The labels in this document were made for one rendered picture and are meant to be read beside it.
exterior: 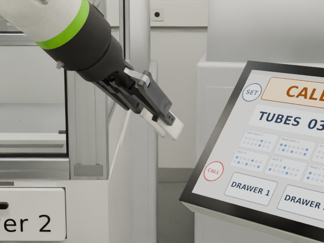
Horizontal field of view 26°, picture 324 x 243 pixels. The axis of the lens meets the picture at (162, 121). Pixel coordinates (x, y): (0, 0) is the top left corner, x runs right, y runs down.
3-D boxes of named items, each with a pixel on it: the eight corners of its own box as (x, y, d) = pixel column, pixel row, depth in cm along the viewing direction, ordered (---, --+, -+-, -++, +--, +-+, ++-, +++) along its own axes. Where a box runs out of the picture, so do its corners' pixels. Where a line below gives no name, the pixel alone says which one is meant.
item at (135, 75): (111, 57, 103) (133, 57, 99) (133, 76, 106) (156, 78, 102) (103, 70, 102) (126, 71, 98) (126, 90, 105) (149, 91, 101)
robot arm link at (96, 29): (22, 51, 98) (63, 57, 92) (63, -14, 102) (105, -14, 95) (49, 76, 102) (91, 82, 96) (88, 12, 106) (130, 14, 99)
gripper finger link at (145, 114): (141, 116, 112) (138, 115, 113) (165, 138, 117) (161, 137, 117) (150, 100, 113) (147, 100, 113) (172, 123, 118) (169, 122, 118)
